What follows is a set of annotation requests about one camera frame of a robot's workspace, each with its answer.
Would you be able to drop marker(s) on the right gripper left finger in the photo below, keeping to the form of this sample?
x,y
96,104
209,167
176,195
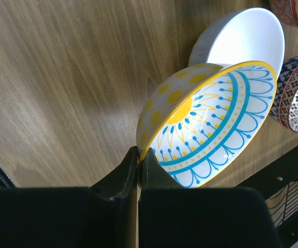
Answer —
x,y
102,215

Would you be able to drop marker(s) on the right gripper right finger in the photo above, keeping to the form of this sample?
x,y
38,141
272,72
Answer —
x,y
173,216

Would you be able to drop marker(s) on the yellow patterned bowl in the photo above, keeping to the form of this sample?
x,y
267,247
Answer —
x,y
201,118

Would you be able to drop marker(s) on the blue zigzag pattern bowl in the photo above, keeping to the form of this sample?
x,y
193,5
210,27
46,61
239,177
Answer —
x,y
281,80

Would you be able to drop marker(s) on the white ribbed bowl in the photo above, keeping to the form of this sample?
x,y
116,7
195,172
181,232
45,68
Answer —
x,y
246,35

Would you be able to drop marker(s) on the black two-tier dish rack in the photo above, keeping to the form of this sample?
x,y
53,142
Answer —
x,y
278,184

